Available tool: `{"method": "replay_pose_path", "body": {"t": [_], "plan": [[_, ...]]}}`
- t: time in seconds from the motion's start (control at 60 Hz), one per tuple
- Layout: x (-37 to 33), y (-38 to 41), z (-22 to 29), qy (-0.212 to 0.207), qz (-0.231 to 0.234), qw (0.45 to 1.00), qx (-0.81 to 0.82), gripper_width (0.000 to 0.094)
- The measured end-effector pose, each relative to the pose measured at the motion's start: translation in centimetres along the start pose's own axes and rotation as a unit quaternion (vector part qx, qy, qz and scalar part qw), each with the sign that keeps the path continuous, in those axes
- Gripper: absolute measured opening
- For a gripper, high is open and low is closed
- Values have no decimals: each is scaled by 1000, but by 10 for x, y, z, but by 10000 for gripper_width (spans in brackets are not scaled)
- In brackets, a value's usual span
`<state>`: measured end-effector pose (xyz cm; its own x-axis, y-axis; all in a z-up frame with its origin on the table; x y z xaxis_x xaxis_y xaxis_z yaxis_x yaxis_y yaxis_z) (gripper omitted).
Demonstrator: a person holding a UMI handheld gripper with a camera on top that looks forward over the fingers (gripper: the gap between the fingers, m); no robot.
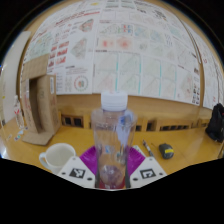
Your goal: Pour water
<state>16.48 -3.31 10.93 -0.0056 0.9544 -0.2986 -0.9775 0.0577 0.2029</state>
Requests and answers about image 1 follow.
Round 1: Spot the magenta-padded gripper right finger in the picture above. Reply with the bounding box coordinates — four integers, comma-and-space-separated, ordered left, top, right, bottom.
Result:
126, 146, 168, 190

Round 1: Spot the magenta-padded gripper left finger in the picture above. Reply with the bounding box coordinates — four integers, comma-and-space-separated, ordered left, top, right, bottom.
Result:
57, 146, 101, 190

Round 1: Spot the group of printed paper posters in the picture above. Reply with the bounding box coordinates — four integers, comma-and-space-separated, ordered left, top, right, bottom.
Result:
23, 0, 224, 109

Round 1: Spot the black bag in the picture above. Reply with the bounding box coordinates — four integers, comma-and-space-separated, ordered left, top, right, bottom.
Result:
204, 103, 224, 144

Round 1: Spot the dark pen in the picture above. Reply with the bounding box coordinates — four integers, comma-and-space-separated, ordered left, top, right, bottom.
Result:
142, 139, 155, 158

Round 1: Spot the black yellow tape measure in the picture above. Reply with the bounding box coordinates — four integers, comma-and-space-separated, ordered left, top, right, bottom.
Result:
158, 143, 175, 160

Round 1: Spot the clear plastic water bottle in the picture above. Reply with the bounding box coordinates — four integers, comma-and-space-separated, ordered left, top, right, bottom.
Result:
90, 90, 138, 190

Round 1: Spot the brown cardboard box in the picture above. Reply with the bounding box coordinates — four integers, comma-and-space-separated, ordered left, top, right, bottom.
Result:
20, 53, 62, 146

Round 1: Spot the flat round red coaster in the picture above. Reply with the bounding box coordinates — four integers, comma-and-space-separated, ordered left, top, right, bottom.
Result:
95, 176, 132, 190

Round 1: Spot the white ceramic mug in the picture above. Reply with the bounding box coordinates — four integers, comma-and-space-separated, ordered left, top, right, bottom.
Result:
38, 143, 77, 175

